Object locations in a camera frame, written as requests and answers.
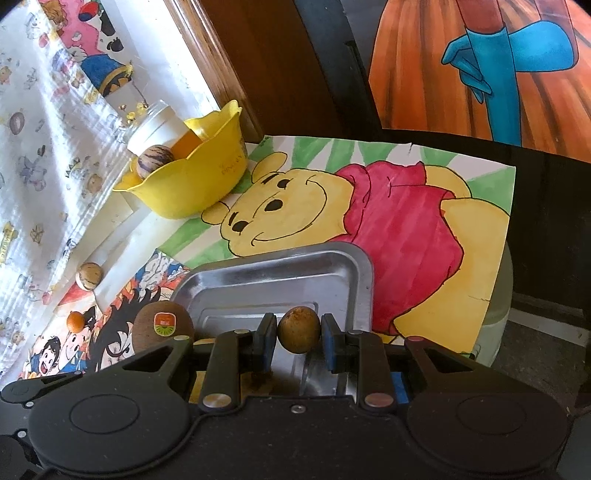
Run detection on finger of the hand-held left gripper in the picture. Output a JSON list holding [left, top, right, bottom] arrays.
[[0, 372, 86, 408]]

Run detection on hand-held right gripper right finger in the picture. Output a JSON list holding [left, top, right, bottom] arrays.
[[321, 313, 468, 411]]

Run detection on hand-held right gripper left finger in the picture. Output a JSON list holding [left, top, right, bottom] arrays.
[[121, 313, 279, 412]]

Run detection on small brown round fruit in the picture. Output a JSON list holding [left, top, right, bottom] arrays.
[[277, 306, 322, 355]]

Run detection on metal baking tray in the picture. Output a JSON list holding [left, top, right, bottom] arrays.
[[173, 244, 376, 398]]

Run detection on brown kiwi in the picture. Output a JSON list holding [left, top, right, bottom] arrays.
[[132, 301, 196, 357]]

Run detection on striped brown nut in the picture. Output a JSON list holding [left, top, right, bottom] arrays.
[[75, 262, 103, 291], [135, 144, 177, 179]]

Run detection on yellow bear drawing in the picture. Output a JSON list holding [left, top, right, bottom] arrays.
[[201, 134, 519, 357]]

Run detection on yellow plastic bowl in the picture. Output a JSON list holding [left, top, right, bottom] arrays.
[[113, 100, 250, 219]]

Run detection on white cartoon printed cloth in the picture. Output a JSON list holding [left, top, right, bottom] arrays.
[[0, 0, 218, 321]]

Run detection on white lidded jar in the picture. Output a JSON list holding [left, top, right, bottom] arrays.
[[124, 99, 186, 158]]

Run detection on black panel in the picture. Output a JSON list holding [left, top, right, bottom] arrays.
[[292, 0, 385, 138]]

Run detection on brown wooden frame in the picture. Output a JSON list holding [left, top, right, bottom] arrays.
[[161, 0, 334, 141]]

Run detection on wall poster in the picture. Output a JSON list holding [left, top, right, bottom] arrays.
[[368, 0, 591, 163]]

